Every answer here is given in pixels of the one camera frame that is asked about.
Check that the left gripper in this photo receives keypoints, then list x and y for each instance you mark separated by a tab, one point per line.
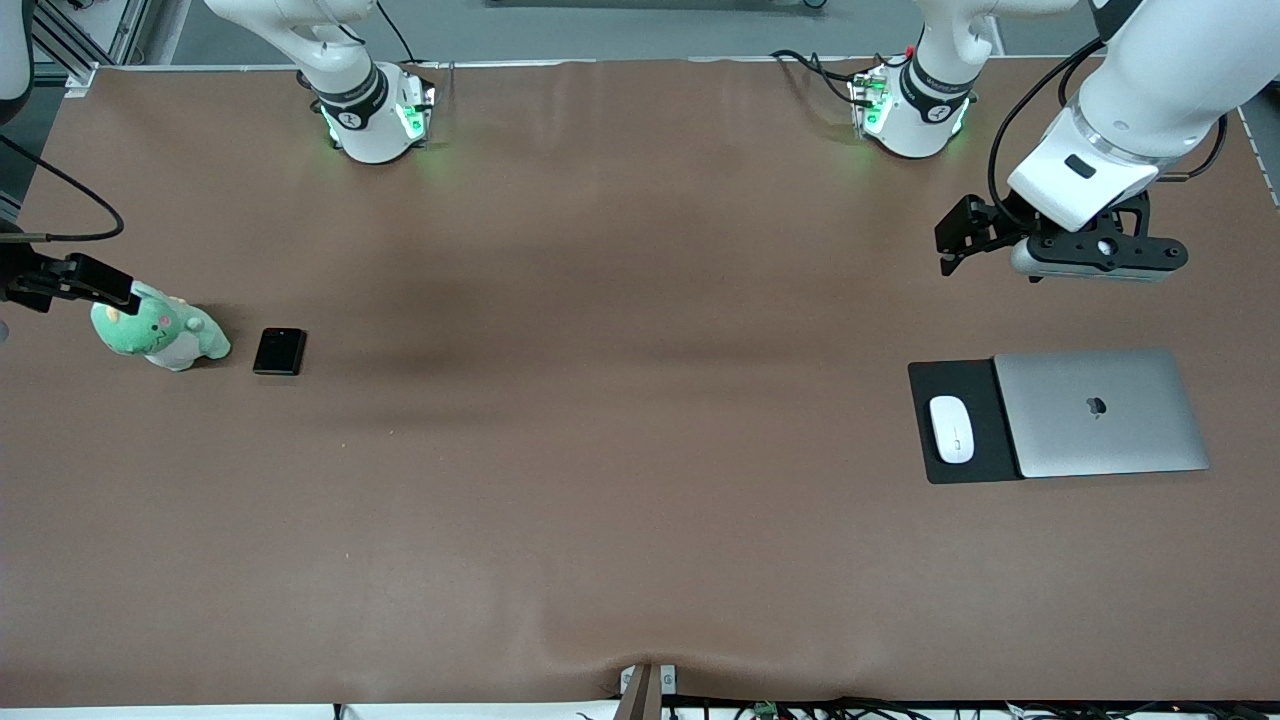
997	222

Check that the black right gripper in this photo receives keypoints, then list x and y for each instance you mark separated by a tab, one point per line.
22	272

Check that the white computer mouse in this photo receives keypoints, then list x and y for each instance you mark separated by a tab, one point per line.
952	430

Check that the black phone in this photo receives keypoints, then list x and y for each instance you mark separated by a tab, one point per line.
279	351

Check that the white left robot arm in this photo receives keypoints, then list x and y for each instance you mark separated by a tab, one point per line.
1170	70

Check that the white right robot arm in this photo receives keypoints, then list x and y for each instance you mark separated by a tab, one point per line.
360	120

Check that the black mouse pad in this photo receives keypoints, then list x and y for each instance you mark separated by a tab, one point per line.
990	440

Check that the green plush dinosaur toy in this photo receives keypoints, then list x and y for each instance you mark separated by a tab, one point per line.
160	338

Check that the silver laptop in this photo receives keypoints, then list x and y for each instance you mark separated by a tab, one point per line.
1100	412

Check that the brown table cover mat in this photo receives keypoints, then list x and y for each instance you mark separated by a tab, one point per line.
640	560

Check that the grey aluminium frame post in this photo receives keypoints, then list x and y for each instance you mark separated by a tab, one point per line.
85	75

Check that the camera post clamp bracket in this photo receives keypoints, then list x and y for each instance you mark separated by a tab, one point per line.
642	695

